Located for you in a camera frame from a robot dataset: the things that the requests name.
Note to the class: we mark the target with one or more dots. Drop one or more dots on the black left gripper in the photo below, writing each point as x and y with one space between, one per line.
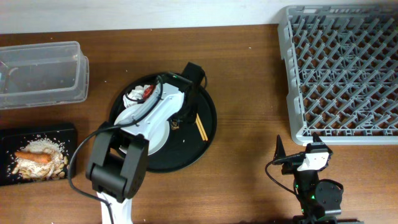
193 112

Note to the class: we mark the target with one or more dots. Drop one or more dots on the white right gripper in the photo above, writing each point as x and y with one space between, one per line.
279 152

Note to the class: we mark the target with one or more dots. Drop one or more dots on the red strawberry snack wrapper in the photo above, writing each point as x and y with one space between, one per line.
148 89

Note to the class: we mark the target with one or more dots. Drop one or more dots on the white tissue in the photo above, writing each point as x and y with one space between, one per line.
134 96

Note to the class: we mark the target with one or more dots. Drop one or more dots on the orange carrot piece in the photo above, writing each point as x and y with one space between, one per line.
41 158

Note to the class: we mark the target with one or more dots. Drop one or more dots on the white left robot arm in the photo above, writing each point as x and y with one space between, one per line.
118 162

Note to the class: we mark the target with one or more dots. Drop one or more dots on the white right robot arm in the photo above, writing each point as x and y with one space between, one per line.
320 199

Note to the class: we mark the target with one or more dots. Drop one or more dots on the grey dishwasher rack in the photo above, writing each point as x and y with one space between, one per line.
341 64

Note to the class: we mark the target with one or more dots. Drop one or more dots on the wooden chopstick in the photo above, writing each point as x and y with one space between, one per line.
200 129
203 128

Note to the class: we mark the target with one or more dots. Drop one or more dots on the brown food scrap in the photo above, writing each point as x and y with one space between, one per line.
174 124

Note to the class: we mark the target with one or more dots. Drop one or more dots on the round black tray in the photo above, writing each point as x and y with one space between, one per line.
184 146

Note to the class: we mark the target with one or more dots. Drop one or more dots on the light grey plate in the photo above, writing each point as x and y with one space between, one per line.
157 136

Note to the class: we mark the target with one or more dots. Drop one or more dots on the clear plastic bin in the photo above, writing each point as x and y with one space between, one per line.
43 75

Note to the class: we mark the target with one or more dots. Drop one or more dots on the pile of rice and seeds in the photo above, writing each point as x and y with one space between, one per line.
29 170

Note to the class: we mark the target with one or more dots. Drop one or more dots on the black rectangular food bin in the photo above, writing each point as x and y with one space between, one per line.
12 140

